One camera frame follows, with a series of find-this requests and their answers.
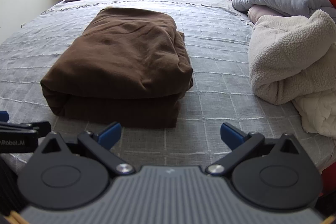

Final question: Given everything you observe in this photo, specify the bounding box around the brown jacket with fleece collar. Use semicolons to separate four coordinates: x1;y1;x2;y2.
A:
41;7;193;128

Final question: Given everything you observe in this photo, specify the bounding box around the cream fleece blanket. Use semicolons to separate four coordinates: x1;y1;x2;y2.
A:
248;10;335;138

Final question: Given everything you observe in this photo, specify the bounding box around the pink pillow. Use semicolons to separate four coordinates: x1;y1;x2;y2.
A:
247;5;284;24

